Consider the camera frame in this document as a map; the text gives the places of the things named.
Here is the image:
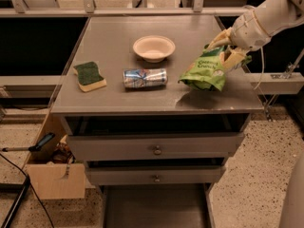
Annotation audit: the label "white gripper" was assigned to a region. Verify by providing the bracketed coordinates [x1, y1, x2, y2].
[207, 9, 271, 70]

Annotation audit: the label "green rice chip bag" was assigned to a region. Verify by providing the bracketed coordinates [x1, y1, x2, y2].
[178, 45, 253, 92]

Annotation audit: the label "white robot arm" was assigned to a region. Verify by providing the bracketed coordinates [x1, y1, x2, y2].
[208, 0, 304, 228]

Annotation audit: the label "grey top drawer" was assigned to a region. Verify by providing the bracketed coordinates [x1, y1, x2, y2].
[67, 133, 244, 161]

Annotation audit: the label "grey drawer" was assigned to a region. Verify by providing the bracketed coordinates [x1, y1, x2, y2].
[103, 184, 215, 228]
[86, 166, 225, 185]
[67, 133, 244, 161]

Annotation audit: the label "grey drawer cabinet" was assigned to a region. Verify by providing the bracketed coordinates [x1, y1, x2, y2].
[50, 14, 265, 228]

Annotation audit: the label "grey middle drawer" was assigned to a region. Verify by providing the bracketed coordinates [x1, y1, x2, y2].
[86, 166, 225, 185]

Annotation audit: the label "grey bottom drawer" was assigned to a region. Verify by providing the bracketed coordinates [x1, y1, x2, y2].
[103, 184, 215, 228]

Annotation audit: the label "white paper bowl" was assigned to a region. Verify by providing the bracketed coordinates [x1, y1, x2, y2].
[133, 35, 176, 63]

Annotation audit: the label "crushed blue soda can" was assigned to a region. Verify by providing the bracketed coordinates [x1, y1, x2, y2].
[123, 68, 168, 88]

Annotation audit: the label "green yellow sponge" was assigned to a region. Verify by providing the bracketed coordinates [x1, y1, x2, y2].
[73, 62, 106, 92]

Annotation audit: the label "brown snack bags in box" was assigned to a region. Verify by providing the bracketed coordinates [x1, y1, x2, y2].
[51, 135, 74, 164]

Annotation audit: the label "wooden box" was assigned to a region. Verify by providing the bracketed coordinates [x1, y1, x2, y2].
[26, 114, 86, 200]

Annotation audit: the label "metal bracket clamp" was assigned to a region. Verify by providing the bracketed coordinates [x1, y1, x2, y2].
[271, 48, 304, 79]

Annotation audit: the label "black handled tool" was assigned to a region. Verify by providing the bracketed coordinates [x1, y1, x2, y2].
[0, 133, 55, 152]

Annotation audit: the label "black cable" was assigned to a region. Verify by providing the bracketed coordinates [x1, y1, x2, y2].
[0, 153, 55, 228]

